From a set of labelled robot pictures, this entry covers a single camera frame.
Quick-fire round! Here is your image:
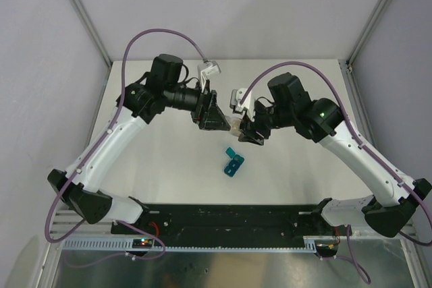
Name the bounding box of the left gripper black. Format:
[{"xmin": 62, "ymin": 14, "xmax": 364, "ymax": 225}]
[{"xmin": 163, "ymin": 78, "xmax": 230, "ymax": 130}]

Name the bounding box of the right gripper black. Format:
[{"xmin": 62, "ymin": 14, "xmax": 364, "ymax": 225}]
[{"xmin": 238, "ymin": 100, "xmax": 294, "ymax": 146}]

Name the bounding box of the teal weekly pill organizer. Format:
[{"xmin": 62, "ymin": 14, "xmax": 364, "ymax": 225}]
[{"xmin": 223, "ymin": 147, "xmax": 244, "ymax": 177}]

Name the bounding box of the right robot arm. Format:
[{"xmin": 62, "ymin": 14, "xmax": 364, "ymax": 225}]
[{"xmin": 230, "ymin": 72, "xmax": 431, "ymax": 237}]

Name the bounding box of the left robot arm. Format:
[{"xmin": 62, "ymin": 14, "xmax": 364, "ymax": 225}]
[{"xmin": 48, "ymin": 54, "xmax": 230, "ymax": 233}]

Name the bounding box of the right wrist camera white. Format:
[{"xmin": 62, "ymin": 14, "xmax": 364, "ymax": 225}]
[{"xmin": 229, "ymin": 88, "xmax": 254, "ymax": 118}]

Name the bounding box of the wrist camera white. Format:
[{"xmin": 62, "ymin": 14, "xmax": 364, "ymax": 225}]
[
  {"xmin": 197, "ymin": 60, "xmax": 221, "ymax": 90},
  {"xmin": 229, "ymin": 88, "xmax": 254, "ymax": 118}
]

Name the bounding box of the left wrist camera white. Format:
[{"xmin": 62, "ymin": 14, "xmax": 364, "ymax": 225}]
[{"xmin": 197, "ymin": 60, "xmax": 221, "ymax": 90}]

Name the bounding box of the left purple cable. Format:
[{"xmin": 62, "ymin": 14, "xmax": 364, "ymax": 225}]
[{"xmin": 45, "ymin": 28, "xmax": 207, "ymax": 243}]

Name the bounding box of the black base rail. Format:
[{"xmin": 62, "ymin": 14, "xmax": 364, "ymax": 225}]
[{"xmin": 111, "ymin": 202, "xmax": 342, "ymax": 248}]

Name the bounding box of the right aluminium frame post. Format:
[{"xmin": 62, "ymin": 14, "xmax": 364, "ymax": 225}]
[{"xmin": 346, "ymin": 0, "xmax": 409, "ymax": 68}]

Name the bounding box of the aluminium frame post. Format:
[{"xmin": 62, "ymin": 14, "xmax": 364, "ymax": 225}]
[
  {"xmin": 346, "ymin": 0, "xmax": 409, "ymax": 68},
  {"xmin": 50, "ymin": 0, "xmax": 113, "ymax": 67}
]

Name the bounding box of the grey slotted cable duct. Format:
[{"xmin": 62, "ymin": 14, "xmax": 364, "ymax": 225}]
[{"xmin": 60, "ymin": 237, "xmax": 333, "ymax": 254}]

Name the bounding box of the left aluminium frame post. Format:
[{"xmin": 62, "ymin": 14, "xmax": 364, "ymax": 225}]
[{"xmin": 50, "ymin": 0, "xmax": 113, "ymax": 67}]

